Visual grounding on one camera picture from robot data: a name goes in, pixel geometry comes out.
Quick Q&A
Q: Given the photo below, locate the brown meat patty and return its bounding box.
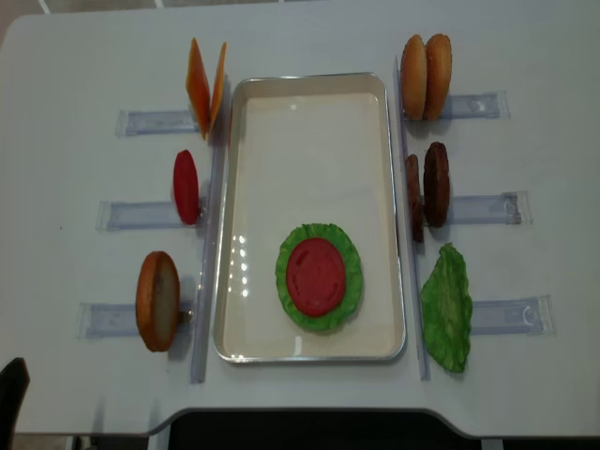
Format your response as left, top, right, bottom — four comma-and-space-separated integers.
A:
424, 142, 450, 228
405, 154, 424, 243

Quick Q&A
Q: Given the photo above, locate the red tomato slice on tray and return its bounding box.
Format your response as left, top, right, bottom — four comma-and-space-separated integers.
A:
286, 237, 346, 318

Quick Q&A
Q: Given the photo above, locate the green lettuce leaf on tray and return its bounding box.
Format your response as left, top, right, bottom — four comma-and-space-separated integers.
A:
275, 223, 364, 333

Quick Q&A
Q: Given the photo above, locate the upright red tomato slice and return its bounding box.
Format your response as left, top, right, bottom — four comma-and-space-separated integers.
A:
173, 150, 200, 225

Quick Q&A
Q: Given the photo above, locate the bread slice lower left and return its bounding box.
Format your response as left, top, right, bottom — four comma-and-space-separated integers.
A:
135, 251, 180, 353

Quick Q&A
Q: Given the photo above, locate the upright green lettuce leaf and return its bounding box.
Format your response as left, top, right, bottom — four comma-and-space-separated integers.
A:
420, 243, 473, 373

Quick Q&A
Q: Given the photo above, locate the right orange cheese slice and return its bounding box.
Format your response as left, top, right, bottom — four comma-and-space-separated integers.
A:
209, 42, 227, 134

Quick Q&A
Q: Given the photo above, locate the orange cheese slice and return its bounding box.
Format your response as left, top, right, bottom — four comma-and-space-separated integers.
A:
209, 42, 227, 134
186, 38, 210, 140

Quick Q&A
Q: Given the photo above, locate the left orange cheese slice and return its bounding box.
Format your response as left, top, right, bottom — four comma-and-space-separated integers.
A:
186, 38, 210, 140

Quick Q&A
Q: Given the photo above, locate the metal baking tray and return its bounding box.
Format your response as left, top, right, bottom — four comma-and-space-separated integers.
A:
213, 73, 406, 364

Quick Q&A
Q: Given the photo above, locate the left bun half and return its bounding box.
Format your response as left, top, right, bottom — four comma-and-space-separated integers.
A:
400, 34, 427, 120

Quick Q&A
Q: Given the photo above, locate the bun half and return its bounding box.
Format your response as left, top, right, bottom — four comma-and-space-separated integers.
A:
400, 34, 427, 120
424, 34, 452, 121

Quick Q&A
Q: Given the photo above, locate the right bun half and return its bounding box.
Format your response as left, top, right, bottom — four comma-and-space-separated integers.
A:
424, 34, 452, 121

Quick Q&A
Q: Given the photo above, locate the black chair corner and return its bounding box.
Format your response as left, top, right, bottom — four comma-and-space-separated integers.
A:
0, 357, 30, 450

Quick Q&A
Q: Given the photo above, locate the clear long rail left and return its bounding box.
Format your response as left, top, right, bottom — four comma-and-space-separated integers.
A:
190, 76, 231, 384

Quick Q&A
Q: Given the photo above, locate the clear long rail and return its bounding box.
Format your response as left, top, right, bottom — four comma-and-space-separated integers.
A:
394, 54, 430, 382
190, 76, 231, 384

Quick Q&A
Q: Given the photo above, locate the clear long rail right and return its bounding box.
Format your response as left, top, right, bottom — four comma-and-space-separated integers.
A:
394, 54, 430, 382

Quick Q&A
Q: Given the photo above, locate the clear holder rail middle left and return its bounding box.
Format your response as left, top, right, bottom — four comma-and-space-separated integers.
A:
96, 202, 188, 232

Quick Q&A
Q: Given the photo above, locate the clear holder rail upper left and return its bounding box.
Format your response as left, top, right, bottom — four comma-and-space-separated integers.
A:
115, 110, 199, 138

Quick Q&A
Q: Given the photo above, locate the clear holder rail lower left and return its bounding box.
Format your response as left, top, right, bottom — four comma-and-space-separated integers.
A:
76, 301, 196, 340

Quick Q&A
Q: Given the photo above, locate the clear holder rail lower right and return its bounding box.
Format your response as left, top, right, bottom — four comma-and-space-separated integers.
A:
471, 295, 555, 336

